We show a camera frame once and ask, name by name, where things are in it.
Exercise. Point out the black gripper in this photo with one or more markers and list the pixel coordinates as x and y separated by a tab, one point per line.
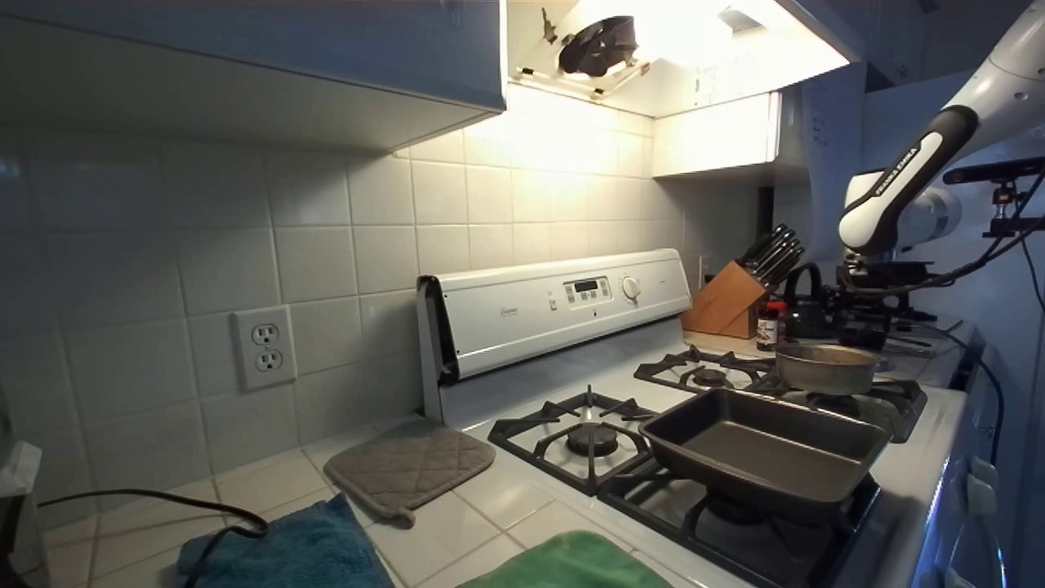
873	294

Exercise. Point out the small metal pot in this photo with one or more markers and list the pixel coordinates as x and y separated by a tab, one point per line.
827	368

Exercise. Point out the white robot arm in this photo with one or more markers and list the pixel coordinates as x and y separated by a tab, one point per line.
895	207

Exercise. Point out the black stove grate under pot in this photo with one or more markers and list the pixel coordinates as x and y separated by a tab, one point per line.
889	402

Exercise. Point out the grey pot holder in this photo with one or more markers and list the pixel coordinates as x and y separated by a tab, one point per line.
407	469

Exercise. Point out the red spice bottle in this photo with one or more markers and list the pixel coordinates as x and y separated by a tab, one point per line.
772	325

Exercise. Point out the wooden knife block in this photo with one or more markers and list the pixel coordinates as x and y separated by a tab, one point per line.
726	305

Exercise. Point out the white stove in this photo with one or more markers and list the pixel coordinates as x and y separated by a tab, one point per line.
505	341

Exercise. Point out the dark rectangular baking pan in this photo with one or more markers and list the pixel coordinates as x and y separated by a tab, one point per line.
768	455

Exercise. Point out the black stove grate near pan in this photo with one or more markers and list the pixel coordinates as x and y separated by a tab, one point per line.
595	445

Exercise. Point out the range hood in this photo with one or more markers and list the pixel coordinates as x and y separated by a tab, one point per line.
667	58

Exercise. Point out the green cloth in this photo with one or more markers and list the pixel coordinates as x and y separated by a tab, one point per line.
574	559

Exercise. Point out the blue towel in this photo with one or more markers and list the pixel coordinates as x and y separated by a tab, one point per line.
314	546

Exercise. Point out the white upper cabinet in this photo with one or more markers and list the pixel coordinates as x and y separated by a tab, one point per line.
309	72

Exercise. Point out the black camera stand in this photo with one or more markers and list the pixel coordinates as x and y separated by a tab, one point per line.
1000	199

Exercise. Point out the white wall outlet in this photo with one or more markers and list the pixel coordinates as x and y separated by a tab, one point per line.
261	347

